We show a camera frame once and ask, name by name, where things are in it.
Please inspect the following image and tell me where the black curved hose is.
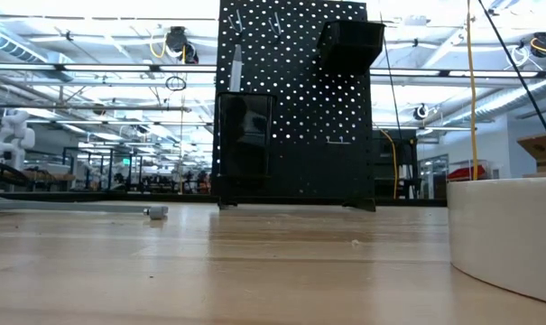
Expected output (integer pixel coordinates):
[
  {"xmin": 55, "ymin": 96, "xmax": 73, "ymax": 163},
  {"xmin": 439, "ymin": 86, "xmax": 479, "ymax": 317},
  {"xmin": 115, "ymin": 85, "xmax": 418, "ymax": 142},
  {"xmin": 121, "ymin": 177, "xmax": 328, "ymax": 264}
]
[{"xmin": 0, "ymin": 157, "xmax": 31, "ymax": 187}]

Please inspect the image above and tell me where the black perforated pegboard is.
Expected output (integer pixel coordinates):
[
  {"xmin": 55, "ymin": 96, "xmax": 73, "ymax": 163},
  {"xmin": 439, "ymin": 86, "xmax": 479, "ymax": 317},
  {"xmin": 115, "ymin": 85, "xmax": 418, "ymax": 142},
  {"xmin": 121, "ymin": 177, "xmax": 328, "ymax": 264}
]
[{"xmin": 211, "ymin": 0, "xmax": 376, "ymax": 212}]

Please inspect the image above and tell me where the grey hacksaw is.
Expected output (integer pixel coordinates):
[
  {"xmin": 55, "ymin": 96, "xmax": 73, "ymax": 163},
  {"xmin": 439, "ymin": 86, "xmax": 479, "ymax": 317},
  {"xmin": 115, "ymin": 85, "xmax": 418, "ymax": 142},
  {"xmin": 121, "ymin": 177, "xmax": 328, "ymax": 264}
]
[{"xmin": 0, "ymin": 200, "xmax": 170, "ymax": 221}]

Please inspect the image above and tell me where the red container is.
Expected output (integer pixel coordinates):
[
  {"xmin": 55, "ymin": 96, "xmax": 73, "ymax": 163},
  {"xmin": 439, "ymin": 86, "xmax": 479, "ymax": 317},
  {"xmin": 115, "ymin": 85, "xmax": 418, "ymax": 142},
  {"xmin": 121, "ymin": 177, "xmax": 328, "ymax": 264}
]
[{"xmin": 447, "ymin": 164, "xmax": 489, "ymax": 181}]

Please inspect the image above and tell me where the wide black bin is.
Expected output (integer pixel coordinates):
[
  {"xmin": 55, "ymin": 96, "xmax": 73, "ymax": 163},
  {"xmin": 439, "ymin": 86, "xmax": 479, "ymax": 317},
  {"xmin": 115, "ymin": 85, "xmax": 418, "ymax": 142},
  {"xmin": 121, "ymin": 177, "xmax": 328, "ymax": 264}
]
[{"xmin": 316, "ymin": 18, "xmax": 386, "ymax": 77}]

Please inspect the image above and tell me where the yellow cable on cabinet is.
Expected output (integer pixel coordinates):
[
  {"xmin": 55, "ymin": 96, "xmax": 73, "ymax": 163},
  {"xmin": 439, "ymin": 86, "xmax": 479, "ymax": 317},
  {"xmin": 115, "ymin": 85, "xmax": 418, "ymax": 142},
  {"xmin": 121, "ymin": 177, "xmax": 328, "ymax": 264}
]
[{"xmin": 378, "ymin": 127, "xmax": 401, "ymax": 200}]

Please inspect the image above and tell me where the grey torpedo level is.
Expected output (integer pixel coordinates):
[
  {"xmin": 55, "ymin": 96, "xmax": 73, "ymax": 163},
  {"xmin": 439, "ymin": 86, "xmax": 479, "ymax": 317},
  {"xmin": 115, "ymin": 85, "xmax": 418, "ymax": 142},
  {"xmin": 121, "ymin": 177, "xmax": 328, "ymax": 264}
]
[{"xmin": 228, "ymin": 42, "xmax": 245, "ymax": 95}]

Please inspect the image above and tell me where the silver curved peg hook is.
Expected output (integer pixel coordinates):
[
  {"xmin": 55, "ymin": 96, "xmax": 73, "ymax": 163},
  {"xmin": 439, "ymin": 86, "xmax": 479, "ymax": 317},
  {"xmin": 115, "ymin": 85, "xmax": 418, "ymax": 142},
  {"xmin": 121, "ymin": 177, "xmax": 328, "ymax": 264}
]
[
  {"xmin": 227, "ymin": 9, "xmax": 245, "ymax": 35},
  {"xmin": 267, "ymin": 12, "xmax": 283, "ymax": 36}
]

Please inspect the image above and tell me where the long black cable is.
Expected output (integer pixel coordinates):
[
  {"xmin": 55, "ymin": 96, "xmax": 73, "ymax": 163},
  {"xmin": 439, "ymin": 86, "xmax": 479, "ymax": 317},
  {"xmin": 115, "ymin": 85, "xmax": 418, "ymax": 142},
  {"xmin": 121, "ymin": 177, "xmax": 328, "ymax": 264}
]
[{"xmin": 477, "ymin": 0, "xmax": 546, "ymax": 160}]

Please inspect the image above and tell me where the brown cardboard box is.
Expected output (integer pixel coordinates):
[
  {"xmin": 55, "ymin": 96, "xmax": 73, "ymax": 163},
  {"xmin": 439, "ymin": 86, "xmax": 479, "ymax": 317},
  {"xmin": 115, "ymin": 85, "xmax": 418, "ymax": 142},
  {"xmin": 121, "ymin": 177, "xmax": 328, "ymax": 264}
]
[{"xmin": 515, "ymin": 133, "xmax": 546, "ymax": 178}]

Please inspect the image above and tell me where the black perforated cabinet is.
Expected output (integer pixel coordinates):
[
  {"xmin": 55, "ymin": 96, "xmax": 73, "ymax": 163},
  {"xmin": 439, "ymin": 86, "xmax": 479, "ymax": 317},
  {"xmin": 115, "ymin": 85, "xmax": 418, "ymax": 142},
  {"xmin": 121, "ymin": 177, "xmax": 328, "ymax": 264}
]
[{"xmin": 372, "ymin": 128, "xmax": 419, "ymax": 200}]

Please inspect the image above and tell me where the black hanging cable loop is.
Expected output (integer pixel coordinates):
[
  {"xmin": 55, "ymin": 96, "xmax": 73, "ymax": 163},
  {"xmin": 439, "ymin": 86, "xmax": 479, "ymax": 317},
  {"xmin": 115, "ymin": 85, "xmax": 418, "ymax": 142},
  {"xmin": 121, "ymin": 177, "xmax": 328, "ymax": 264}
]
[{"xmin": 164, "ymin": 75, "xmax": 188, "ymax": 92}]

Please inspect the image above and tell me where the yellow cord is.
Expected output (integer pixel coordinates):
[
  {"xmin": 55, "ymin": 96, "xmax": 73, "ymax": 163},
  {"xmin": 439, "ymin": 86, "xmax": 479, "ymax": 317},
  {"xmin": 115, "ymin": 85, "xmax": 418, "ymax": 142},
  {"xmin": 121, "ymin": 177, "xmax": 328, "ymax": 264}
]
[{"xmin": 465, "ymin": 0, "xmax": 480, "ymax": 181}]

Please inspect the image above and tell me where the white tape roll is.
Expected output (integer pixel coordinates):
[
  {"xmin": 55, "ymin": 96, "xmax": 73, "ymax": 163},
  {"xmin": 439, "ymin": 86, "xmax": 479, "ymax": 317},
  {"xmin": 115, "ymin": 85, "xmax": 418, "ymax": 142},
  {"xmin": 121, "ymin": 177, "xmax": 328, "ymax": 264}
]
[{"xmin": 446, "ymin": 176, "xmax": 546, "ymax": 307}]

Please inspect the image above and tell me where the tall narrow black bin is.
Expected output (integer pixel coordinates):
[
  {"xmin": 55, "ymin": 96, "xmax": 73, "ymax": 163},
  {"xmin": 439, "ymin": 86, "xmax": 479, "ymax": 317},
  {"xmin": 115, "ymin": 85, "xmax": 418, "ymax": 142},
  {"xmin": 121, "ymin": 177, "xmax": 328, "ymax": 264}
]
[{"xmin": 214, "ymin": 91, "xmax": 277, "ymax": 181}]

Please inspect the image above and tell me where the small black cable reel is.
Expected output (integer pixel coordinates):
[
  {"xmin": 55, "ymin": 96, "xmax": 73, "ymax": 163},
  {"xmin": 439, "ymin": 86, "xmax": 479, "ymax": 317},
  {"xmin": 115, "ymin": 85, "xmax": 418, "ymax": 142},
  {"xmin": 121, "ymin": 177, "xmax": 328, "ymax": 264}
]
[{"xmin": 412, "ymin": 102, "xmax": 432, "ymax": 122}]

